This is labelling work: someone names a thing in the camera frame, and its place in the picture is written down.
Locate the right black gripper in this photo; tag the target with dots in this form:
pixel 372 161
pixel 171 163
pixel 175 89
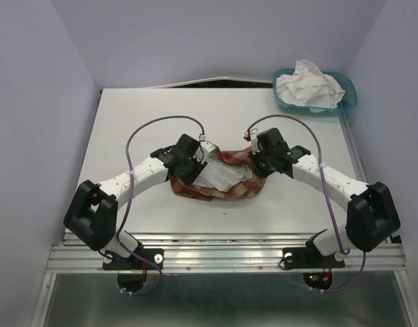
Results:
pixel 260 172

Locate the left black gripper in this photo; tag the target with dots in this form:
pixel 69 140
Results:
pixel 198 167

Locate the red checked skirt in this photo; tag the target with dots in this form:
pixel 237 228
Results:
pixel 233 177

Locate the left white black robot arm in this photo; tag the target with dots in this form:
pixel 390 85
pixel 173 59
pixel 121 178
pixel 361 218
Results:
pixel 92 214

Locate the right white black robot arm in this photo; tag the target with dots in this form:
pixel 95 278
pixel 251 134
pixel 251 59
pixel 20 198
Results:
pixel 371 216

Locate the white crumpled cloth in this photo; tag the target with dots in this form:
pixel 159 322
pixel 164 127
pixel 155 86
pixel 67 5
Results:
pixel 308 86

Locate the teal plastic basket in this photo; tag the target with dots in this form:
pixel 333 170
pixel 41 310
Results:
pixel 347 103

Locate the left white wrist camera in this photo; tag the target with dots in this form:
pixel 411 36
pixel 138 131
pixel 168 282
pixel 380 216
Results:
pixel 206 149

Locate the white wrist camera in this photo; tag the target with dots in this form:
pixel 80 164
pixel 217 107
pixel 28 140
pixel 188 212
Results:
pixel 251 137
pixel 206 149

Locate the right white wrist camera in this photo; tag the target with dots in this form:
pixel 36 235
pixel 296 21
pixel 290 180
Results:
pixel 251 137

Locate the aluminium frame rail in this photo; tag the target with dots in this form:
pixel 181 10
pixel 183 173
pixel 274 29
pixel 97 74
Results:
pixel 188 253

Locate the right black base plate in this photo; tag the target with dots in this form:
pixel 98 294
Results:
pixel 297 260

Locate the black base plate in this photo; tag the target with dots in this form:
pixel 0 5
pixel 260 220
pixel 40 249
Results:
pixel 297 260
pixel 114 262

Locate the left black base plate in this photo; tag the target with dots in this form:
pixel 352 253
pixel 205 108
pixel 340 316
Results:
pixel 114 262

